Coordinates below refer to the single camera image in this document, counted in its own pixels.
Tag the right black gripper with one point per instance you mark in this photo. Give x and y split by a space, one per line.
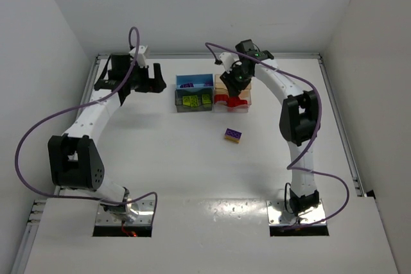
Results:
230 82

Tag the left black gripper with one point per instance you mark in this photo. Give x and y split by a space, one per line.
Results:
148 81

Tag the red curved lego brick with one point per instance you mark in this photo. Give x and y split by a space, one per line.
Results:
235 102

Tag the red rounded lego brick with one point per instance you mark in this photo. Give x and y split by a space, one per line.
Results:
221 99

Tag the small green lego brick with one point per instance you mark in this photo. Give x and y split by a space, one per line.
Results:
206 100

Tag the purple flower lego brick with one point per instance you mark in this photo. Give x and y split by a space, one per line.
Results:
186 85

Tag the purple yellow lego stack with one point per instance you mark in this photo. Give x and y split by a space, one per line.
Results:
232 135

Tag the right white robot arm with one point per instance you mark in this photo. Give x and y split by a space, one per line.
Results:
299 119

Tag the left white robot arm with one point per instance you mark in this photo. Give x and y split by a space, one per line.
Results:
74 158

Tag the orange translucent container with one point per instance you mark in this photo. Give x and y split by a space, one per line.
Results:
234 84

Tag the clear container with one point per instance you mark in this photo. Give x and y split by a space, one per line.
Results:
224 108

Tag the blue container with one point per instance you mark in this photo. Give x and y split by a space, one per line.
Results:
197 79

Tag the smoky grey container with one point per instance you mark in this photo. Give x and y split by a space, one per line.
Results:
179 93

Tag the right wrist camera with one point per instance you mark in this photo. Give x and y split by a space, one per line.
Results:
227 60

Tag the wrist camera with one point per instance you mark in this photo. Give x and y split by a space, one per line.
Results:
140 55
227 60

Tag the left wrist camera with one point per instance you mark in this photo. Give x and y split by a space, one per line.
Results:
140 55

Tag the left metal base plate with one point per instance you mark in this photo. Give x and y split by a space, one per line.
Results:
137 214

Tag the metal base plate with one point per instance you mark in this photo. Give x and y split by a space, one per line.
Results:
137 214
279 217

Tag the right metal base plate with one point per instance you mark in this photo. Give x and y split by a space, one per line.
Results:
279 217

